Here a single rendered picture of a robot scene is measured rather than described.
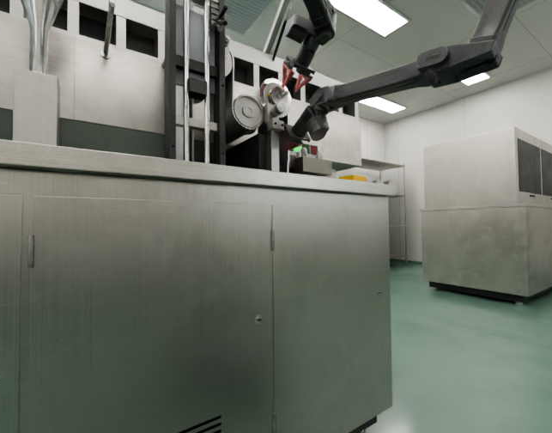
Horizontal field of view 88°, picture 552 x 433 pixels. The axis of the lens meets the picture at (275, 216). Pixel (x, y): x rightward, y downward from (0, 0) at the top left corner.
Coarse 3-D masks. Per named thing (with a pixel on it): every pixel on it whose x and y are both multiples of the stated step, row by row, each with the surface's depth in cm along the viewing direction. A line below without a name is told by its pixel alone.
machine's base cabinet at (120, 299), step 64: (0, 192) 47; (64, 192) 51; (128, 192) 57; (192, 192) 65; (256, 192) 74; (320, 192) 86; (0, 256) 46; (64, 256) 51; (128, 256) 57; (192, 256) 64; (256, 256) 73; (320, 256) 85; (384, 256) 102; (0, 320) 46; (64, 320) 51; (128, 320) 56; (192, 320) 63; (256, 320) 72; (320, 320) 85; (384, 320) 101; (0, 384) 46; (64, 384) 50; (128, 384) 56; (192, 384) 63; (256, 384) 72; (320, 384) 84; (384, 384) 100
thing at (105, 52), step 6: (108, 6) 84; (114, 6) 83; (108, 12) 86; (108, 18) 88; (108, 24) 91; (108, 30) 93; (108, 36) 96; (108, 42) 100; (102, 48) 106; (108, 48) 103; (102, 54) 106; (108, 54) 107
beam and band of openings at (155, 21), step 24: (0, 0) 97; (72, 0) 102; (96, 0) 106; (120, 0) 111; (72, 24) 102; (96, 24) 113; (120, 24) 111; (144, 24) 116; (120, 48) 110; (144, 48) 122; (240, 48) 140; (240, 72) 148; (264, 72) 153
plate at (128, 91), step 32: (0, 32) 91; (0, 64) 91; (64, 64) 100; (96, 64) 106; (128, 64) 111; (160, 64) 118; (0, 96) 91; (64, 96) 100; (96, 96) 105; (128, 96) 111; (160, 96) 118; (128, 128) 111; (160, 128) 117; (352, 128) 183; (352, 160) 183
